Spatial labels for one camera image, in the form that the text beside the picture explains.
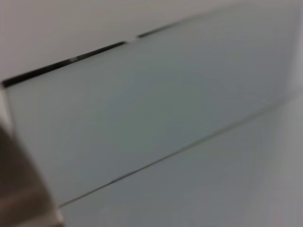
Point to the stainless steel mixing bowl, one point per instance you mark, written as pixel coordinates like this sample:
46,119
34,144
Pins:
19,184

